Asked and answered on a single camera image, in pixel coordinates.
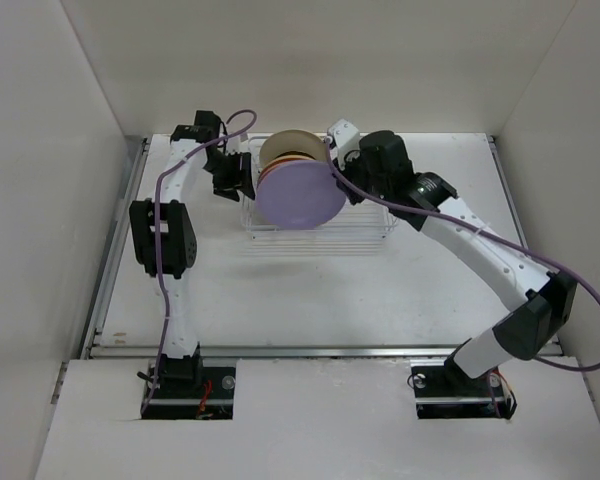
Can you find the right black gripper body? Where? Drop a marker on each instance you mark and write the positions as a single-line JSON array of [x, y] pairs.
[[355, 171]]

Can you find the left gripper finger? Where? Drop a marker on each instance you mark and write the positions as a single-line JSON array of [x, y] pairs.
[[229, 194], [245, 185]]

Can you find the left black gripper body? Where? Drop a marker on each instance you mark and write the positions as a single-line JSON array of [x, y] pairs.
[[226, 170]]

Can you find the yellow plastic plate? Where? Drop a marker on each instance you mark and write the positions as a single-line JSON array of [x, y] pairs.
[[269, 168], [289, 158]]

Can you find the purple plastic plate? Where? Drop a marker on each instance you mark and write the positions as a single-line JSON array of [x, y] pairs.
[[299, 195]]

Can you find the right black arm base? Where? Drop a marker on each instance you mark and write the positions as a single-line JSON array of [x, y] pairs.
[[438, 397]]

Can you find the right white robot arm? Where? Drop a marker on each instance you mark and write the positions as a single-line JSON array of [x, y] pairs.
[[538, 300]]

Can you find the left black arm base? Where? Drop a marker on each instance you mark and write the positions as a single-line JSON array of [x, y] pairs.
[[203, 393]]

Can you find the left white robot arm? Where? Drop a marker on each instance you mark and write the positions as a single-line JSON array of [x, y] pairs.
[[163, 237]]

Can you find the beige plastic plate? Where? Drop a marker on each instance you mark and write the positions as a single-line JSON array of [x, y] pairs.
[[292, 141]]

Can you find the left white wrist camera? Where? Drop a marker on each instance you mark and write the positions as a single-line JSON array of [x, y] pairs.
[[233, 145]]

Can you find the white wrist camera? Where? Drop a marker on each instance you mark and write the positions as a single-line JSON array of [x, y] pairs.
[[233, 145], [342, 138]]

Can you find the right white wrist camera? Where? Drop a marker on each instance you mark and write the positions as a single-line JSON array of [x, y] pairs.
[[342, 138]]

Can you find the white wire dish rack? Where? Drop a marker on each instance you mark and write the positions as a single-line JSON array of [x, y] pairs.
[[365, 223]]

